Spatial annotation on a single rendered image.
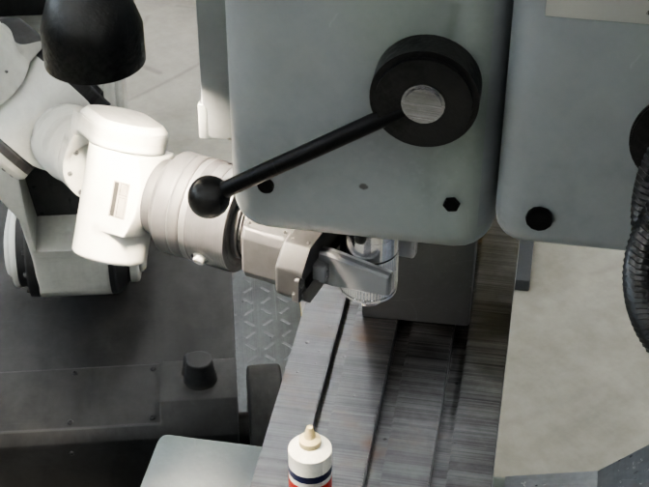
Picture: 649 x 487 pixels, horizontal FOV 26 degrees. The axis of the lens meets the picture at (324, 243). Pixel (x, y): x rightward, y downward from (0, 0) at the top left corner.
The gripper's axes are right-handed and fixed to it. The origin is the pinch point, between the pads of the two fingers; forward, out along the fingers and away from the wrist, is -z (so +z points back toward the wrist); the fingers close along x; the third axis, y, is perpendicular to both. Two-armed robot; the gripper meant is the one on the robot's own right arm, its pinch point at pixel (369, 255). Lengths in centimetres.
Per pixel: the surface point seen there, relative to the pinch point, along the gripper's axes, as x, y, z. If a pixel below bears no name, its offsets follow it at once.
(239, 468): 8.6, 39.9, 17.3
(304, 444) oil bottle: -1.3, 22.3, 5.1
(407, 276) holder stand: 29.3, 25.5, 7.0
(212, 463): 8.1, 39.9, 20.2
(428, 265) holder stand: 29.9, 23.6, 4.9
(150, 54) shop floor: 212, 125, 151
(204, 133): -5.0, -11.2, 11.8
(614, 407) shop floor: 125, 123, -4
